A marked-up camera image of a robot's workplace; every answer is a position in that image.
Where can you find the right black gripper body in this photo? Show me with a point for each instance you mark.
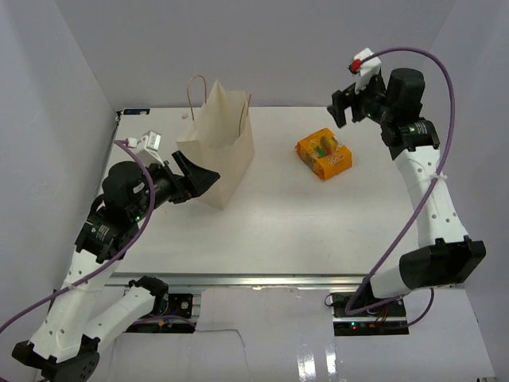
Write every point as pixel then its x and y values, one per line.
pixel 370 102

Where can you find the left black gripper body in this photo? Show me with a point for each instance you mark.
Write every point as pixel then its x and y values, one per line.
pixel 166 186

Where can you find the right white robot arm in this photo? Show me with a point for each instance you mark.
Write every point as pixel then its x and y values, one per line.
pixel 446 254

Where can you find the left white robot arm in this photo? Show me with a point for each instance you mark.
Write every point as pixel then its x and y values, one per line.
pixel 68 343

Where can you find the beige paper bag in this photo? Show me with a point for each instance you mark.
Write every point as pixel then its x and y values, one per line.
pixel 219 138

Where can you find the orange snack pack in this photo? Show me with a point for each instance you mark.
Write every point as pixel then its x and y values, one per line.
pixel 324 154

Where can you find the left blue table label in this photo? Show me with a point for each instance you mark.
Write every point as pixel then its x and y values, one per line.
pixel 136 111

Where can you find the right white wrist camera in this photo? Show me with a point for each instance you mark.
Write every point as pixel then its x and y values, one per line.
pixel 366 67

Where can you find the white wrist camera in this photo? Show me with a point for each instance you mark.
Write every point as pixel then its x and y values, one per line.
pixel 146 148
pixel 366 67

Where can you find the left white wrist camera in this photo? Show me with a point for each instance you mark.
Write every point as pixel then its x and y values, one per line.
pixel 146 148

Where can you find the aluminium front rail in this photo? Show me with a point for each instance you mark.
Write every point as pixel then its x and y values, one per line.
pixel 258 280

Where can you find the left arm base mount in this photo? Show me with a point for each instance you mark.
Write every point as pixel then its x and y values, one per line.
pixel 185 306

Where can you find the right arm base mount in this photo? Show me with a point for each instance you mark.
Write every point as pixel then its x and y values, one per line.
pixel 387 320

